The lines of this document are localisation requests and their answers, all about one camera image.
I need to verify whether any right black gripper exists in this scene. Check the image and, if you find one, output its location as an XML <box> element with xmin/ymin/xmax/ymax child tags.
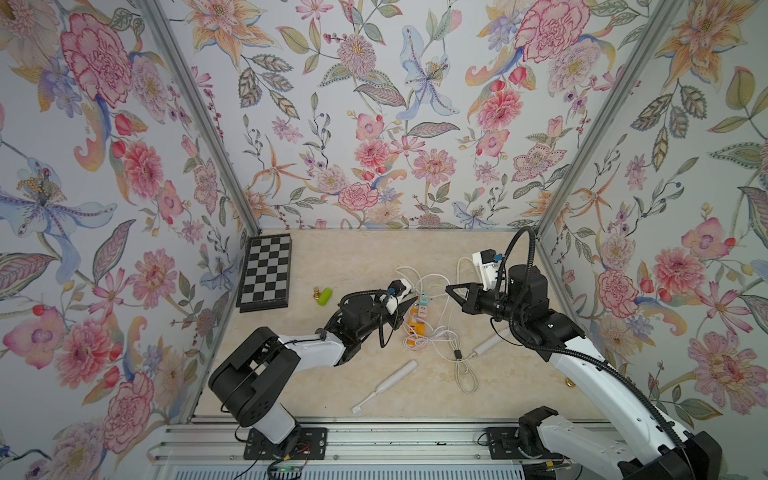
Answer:
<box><xmin>448</xmin><ymin>284</ymin><xmax>529</xmax><ymax>330</ymax></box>

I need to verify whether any white USB charging cable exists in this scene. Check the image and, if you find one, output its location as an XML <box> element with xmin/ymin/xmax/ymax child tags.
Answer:
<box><xmin>403</xmin><ymin>287</ymin><xmax>460</xmax><ymax>352</ymax></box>

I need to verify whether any white electric toothbrush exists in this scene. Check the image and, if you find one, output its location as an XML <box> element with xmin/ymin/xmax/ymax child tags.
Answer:
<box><xmin>351</xmin><ymin>360</ymin><xmax>418</xmax><ymax>415</ymax></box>
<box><xmin>468</xmin><ymin>328</ymin><xmax>511</xmax><ymax>359</ymax></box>

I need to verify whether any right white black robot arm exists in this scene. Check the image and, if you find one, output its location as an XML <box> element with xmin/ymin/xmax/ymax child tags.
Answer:
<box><xmin>446</xmin><ymin>265</ymin><xmax>722</xmax><ymax>479</ymax></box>

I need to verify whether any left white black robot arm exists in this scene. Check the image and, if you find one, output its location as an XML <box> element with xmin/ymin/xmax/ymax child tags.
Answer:
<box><xmin>208</xmin><ymin>280</ymin><xmax>419</xmax><ymax>446</ymax></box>

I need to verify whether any orange power strip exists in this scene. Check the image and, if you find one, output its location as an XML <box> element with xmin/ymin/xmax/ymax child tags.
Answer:
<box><xmin>405</xmin><ymin>304</ymin><xmax>427</xmax><ymax>349</ymax></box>

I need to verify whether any green small object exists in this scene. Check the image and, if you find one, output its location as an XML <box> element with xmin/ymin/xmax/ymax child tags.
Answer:
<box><xmin>316</xmin><ymin>288</ymin><xmax>332</xmax><ymax>306</ymax></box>

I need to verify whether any black white checkerboard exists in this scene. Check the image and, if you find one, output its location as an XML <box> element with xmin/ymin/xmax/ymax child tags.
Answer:
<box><xmin>236</xmin><ymin>234</ymin><xmax>292</xmax><ymax>313</ymax></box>

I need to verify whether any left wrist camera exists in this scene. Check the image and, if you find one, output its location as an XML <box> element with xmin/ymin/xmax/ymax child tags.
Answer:
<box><xmin>382</xmin><ymin>278</ymin><xmax>416</xmax><ymax>315</ymax></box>

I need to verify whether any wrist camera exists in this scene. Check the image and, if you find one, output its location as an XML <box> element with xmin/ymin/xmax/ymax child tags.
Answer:
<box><xmin>471</xmin><ymin>249</ymin><xmax>503</xmax><ymax>290</ymax></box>
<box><xmin>382</xmin><ymin>278</ymin><xmax>416</xmax><ymax>315</ymax></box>

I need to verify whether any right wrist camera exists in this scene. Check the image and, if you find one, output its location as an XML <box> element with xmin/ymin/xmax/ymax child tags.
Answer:
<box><xmin>471</xmin><ymin>249</ymin><xmax>503</xmax><ymax>290</ymax></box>

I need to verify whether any aluminium mounting rail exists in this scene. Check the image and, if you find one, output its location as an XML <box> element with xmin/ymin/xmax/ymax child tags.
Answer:
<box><xmin>148</xmin><ymin>417</ymin><xmax>517</xmax><ymax>467</ymax></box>

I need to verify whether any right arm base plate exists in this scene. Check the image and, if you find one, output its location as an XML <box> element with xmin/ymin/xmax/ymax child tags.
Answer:
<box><xmin>476</xmin><ymin>427</ymin><xmax>565</xmax><ymax>461</ymax></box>

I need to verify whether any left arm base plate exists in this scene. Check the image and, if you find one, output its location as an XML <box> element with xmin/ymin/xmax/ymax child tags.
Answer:
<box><xmin>243</xmin><ymin>426</ymin><xmax>328</xmax><ymax>461</ymax></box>

